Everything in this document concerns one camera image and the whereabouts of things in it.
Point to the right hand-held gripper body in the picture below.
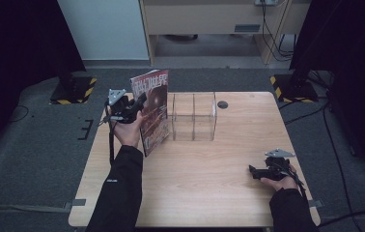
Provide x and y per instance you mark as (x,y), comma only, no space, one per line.
(277,167)

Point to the white power strip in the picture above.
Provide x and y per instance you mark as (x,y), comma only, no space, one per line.
(266,2)

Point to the clear acrylic file rack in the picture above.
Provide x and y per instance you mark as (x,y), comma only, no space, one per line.
(193,129)

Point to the red cover magazine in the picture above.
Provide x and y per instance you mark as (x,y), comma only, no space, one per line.
(156,122)

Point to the white partition panel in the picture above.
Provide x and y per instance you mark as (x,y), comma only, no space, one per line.
(103,29)

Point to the grey tape piece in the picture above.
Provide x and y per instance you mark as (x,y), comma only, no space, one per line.
(316,203)
(76,203)

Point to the dark curtain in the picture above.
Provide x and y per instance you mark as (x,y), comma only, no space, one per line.
(354,42)
(19,48)

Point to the person's right hand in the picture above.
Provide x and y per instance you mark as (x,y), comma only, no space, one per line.
(283,184)

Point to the person's left hand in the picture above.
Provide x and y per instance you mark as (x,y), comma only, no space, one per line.
(129,133)

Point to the black yellow striped stand base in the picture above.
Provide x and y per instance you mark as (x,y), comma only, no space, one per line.
(74,92)
(294,90)

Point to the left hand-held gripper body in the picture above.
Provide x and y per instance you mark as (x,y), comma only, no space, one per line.
(121,109)

